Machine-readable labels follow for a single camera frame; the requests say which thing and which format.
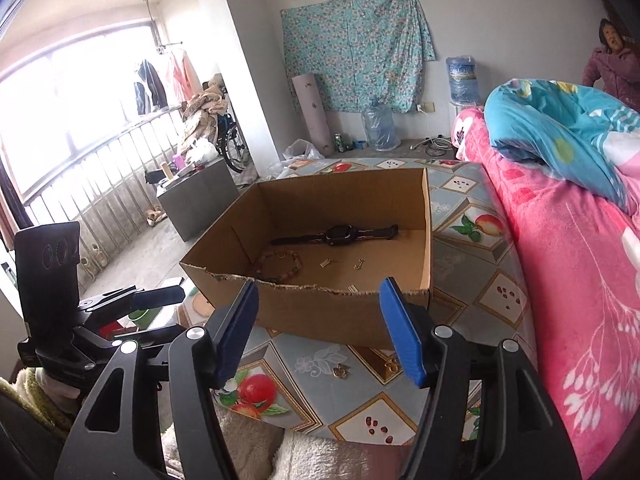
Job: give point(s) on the turquoise printed quilt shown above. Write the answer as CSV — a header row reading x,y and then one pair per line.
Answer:
x,y
550,125

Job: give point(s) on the empty clear water bottle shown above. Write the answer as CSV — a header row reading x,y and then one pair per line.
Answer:
x,y
380,125

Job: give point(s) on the wall socket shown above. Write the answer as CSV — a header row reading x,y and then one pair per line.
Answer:
x,y
426,107

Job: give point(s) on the metal clothes rail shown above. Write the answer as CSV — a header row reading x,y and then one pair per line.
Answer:
x,y
150,10

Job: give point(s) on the green can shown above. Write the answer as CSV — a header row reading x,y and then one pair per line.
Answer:
x,y
339,142

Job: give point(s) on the brown cardboard box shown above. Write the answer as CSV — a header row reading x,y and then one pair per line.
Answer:
x,y
320,317

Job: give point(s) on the pink box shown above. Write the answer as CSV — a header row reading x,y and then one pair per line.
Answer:
x,y
178,162

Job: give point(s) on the wheelchair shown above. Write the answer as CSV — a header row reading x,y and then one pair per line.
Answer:
x,y
235,145

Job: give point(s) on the gold butterfly pendant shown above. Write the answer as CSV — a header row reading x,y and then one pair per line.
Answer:
x,y
341,371

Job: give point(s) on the pink hanging garment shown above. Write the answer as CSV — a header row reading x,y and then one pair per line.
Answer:
x,y
185,75

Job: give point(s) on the rolled pink mat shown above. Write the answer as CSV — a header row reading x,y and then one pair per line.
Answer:
x,y
310,115

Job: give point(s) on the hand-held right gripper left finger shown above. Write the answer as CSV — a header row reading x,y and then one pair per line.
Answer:
x,y
237,330

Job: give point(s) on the dark hanging cloth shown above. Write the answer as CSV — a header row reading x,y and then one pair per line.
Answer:
x,y
7,200

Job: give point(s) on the beige slippers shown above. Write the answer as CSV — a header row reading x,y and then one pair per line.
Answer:
x,y
155,216

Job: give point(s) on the pink floral blanket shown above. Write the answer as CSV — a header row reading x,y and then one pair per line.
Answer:
x,y
565,285

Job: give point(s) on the green cup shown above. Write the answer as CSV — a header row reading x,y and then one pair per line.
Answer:
x,y
142,316

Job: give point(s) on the metal balcony railing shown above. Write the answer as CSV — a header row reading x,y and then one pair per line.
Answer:
x,y
115,160

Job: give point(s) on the pile of beige clothes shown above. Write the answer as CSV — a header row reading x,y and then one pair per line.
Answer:
x,y
200,115

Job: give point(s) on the blue labelled water bottle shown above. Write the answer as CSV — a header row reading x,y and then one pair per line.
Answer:
x,y
462,80

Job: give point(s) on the dark hanging jacket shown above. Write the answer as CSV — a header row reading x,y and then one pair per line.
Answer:
x,y
150,85

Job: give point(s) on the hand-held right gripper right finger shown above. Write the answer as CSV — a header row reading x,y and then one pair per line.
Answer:
x,y
402,330

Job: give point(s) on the digital wrist watch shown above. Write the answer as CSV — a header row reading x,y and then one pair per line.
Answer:
x,y
337,235

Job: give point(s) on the grey cabinet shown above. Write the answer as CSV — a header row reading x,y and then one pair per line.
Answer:
x,y
200,200

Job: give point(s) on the teal floral wall cloth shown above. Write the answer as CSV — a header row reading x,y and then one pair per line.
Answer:
x,y
360,45

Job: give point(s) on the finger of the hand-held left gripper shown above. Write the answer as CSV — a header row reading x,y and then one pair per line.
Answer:
x,y
155,296
150,334

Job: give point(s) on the red object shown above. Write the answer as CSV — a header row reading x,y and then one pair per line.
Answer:
x,y
111,329

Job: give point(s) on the white plastic bag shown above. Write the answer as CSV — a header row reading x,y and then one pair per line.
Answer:
x,y
300,152

